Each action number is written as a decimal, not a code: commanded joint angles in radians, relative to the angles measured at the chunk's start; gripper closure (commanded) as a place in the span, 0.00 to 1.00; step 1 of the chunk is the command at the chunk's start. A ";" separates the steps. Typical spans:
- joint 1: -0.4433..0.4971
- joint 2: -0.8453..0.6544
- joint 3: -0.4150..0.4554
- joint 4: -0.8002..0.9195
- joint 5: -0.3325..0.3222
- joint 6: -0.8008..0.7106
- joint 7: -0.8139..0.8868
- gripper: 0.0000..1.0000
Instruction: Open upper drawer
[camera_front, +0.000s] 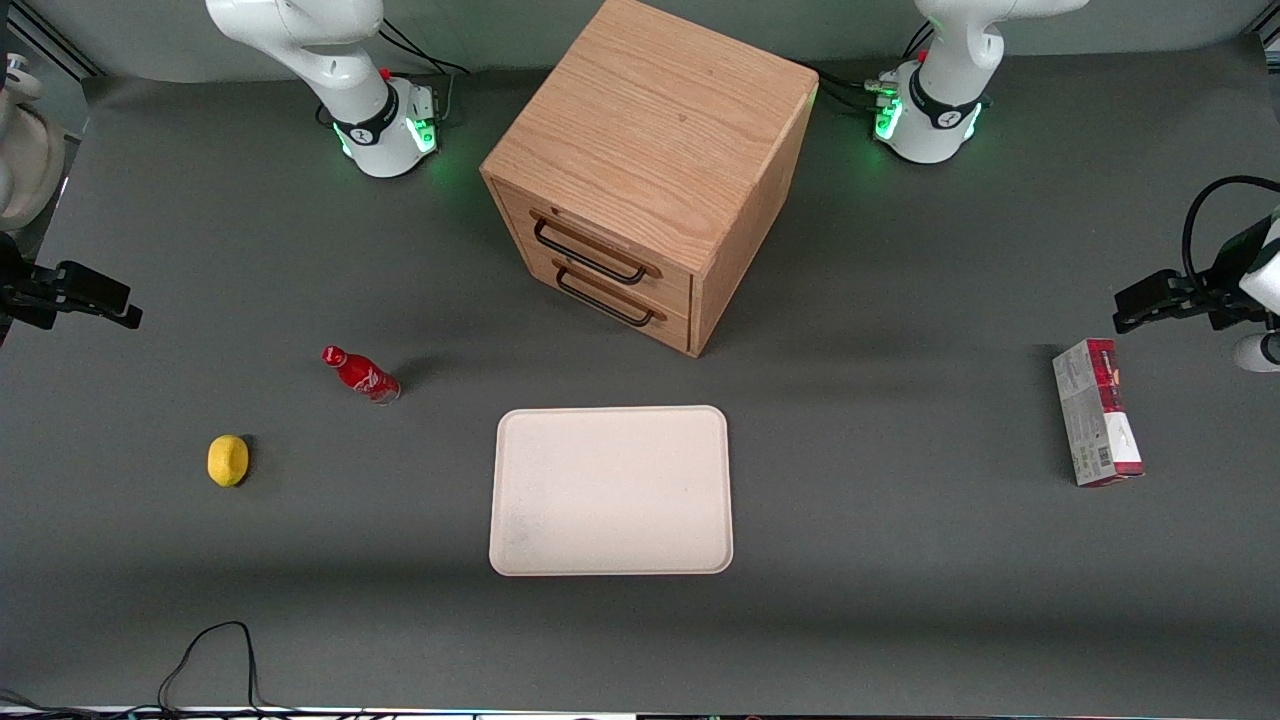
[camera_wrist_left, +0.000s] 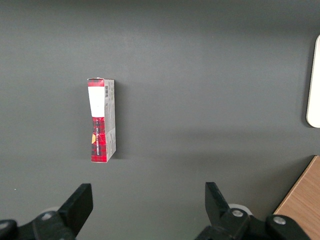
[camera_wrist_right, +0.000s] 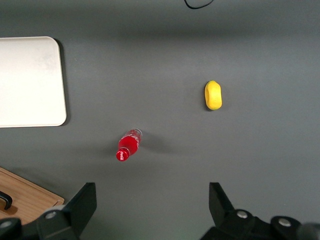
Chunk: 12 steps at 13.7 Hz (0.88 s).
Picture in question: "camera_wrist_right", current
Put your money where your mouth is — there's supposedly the wooden drawer cabinet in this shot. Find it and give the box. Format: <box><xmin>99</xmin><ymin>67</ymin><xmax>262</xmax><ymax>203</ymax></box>
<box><xmin>0</xmin><ymin>166</ymin><xmax>66</xmax><ymax>227</ymax></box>

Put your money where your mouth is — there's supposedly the yellow lemon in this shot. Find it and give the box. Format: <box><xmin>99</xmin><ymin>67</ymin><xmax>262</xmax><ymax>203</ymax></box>
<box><xmin>204</xmin><ymin>80</ymin><xmax>223</xmax><ymax>111</ymax></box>

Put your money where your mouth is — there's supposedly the beige rectangular tray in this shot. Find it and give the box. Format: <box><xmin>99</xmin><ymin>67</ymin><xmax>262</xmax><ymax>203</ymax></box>
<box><xmin>0</xmin><ymin>36</ymin><xmax>68</xmax><ymax>128</ymax></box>

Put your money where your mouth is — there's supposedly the wooden drawer front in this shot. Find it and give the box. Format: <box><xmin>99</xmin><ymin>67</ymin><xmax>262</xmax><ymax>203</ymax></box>
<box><xmin>0</xmin><ymin>172</ymin><xmax>60</xmax><ymax>226</ymax></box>

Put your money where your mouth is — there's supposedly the black drawer handle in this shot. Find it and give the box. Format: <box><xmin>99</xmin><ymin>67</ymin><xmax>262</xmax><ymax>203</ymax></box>
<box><xmin>0</xmin><ymin>190</ymin><xmax>13</xmax><ymax>210</ymax></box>

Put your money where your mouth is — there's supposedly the red cola bottle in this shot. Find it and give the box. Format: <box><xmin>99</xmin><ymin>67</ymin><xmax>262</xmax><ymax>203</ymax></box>
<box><xmin>115</xmin><ymin>127</ymin><xmax>143</xmax><ymax>163</ymax></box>

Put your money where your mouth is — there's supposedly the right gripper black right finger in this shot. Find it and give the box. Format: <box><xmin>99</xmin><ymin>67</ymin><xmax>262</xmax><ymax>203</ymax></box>
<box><xmin>199</xmin><ymin>182</ymin><xmax>273</xmax><ymax>240</ymax></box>

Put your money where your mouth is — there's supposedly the thin black table cable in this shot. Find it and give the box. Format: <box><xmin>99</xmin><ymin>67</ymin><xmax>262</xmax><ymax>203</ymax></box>
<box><xmin>183</xmin><ymin>0</ymin><xmax>215</xmax><ymax>10</ymax></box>

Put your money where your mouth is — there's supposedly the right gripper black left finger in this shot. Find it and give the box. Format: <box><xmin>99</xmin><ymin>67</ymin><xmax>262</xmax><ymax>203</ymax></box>
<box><xmin>36</xmin><ymin>182</ymin><xmax>97</xmax><ymax>240</ymax></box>

